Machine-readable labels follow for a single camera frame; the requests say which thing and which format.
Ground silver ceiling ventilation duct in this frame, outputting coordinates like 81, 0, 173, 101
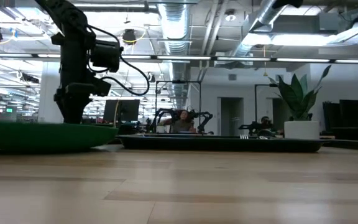
156, 0, 196, 110

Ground black background cabinets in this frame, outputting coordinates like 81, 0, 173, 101
322, 99, 358, 138

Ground green artificial plant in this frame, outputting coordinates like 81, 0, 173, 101
268, 64, 333, 122

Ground black background robot arms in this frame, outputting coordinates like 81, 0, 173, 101
147, 108, 214, 135

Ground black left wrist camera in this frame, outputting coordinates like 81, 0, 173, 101
89, 39, 122, 73

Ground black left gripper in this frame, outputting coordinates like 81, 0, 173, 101
53, 77, 112, 124

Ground white round plant pot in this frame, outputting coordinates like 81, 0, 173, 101
283, 120, 321, 140

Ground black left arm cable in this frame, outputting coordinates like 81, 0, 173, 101
86, 24, 150, 97

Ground black aluminium table frame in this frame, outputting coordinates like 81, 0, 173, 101
321, 126, 358, 152

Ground dark green serving tray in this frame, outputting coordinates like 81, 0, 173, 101
116, 133, 325, 154

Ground green round plate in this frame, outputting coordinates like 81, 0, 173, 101
0, 119, 119, 154

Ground person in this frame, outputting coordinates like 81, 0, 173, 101
165, 109, 196, 134
259, 116, 273, 129

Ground black background stand frame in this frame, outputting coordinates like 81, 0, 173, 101
155, 80, 203, 125

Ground dark background monitor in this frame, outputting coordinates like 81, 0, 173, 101
103, 99, 140, 123

